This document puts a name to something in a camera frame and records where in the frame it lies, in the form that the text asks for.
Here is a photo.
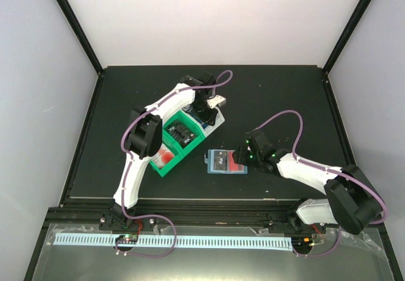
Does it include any white bin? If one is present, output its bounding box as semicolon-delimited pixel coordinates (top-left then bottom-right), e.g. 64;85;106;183
182;105;225;138

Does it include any green bin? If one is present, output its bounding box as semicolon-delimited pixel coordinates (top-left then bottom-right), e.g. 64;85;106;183
163;111;205;158
149;142;184;177

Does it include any blue card holder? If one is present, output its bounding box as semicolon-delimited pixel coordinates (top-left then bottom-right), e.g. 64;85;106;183
204;149;247;175

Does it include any green front bin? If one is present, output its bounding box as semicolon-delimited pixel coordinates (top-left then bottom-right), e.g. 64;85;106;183
149;142;184;177

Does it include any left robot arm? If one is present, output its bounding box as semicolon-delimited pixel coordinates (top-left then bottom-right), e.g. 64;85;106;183
109;72;226;230

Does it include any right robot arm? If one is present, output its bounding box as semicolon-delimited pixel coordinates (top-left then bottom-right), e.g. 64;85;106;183
232;129;384;235

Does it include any blue cards stack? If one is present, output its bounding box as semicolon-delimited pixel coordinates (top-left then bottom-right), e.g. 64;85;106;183
187;108;209;129

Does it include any black vip cards stack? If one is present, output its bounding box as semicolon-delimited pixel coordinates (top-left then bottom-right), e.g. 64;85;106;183
165;120;197;148

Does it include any red white cards stack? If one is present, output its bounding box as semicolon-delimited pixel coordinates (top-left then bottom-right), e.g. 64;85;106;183
151;144;175;169

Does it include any small circuit board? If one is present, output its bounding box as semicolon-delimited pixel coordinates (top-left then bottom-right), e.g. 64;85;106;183
115;234;138;244

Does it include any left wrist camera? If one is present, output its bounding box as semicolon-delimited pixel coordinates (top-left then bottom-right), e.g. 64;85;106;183
207;95;227;109

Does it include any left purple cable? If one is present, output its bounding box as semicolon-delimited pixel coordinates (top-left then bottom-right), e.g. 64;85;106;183
121;70;234;222

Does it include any white slotted cable duct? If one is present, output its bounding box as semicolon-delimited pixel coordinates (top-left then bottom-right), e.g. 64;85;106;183
53;233;293;251

